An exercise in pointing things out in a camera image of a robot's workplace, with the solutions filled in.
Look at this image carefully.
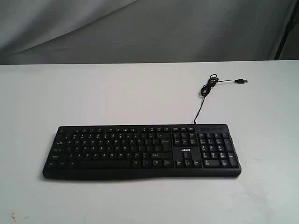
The grey backdrop cloth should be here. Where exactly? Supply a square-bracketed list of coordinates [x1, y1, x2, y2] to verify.
[0, 0, 295, 64]

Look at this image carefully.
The black Acer keyboard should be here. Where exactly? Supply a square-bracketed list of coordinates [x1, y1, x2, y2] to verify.
[43, 124, 242, 180]

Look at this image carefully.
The black tripod stand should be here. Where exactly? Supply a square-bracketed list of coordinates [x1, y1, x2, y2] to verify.
[274, 0, 299, 60]

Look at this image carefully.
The black keyboard USB cable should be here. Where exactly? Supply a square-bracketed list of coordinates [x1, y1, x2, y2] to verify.
[193, 74, 249, 125]

